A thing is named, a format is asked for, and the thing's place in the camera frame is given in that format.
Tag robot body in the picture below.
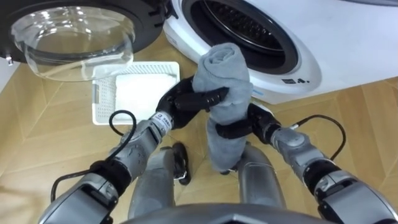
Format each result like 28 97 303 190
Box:
119 203 338 224

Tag white washing machine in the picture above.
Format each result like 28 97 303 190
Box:
163 0 398 105

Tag grey towel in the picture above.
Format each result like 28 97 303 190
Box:
192 42 254 172

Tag white laundry basket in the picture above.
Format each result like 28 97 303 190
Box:
91 61 181 126

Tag washing machine door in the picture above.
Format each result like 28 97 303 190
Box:
0 0 174 83

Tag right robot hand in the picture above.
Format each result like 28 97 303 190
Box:
215 103 282 145

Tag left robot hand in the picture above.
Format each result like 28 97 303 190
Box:
155 75 230 130

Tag robot legs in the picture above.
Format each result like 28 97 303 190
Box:
127 141 287 220

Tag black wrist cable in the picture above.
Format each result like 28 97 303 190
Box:
290 114 347 162
50 110 137 203

